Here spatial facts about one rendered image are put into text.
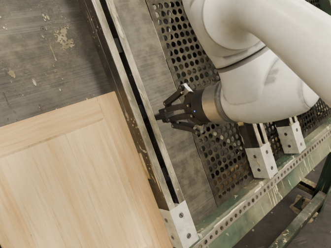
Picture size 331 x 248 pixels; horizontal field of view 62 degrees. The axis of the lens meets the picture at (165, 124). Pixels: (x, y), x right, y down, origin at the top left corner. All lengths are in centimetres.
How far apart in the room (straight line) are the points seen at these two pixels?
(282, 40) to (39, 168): 57
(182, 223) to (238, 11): 61
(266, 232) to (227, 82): 176
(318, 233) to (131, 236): 169
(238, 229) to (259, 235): 111
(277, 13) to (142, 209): 63
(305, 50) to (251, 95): 21
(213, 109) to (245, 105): 8
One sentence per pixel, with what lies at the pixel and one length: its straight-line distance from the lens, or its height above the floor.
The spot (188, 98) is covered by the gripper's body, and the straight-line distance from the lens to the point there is 64.
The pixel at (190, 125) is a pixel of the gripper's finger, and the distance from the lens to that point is 68.
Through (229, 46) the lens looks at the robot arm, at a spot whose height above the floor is 151.
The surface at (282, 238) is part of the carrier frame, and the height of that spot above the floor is 18.
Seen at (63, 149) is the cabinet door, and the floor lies 123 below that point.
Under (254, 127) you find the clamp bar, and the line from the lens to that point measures 106.
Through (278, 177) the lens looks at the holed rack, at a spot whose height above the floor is 88.
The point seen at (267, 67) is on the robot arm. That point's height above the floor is 148.
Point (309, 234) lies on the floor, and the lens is 227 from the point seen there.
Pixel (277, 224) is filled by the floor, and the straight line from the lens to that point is 224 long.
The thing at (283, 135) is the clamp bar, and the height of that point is 97.
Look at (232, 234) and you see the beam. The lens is 101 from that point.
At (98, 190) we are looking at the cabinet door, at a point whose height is 111.
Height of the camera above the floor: 162
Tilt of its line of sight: 31 degrees down
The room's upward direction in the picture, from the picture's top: straight up
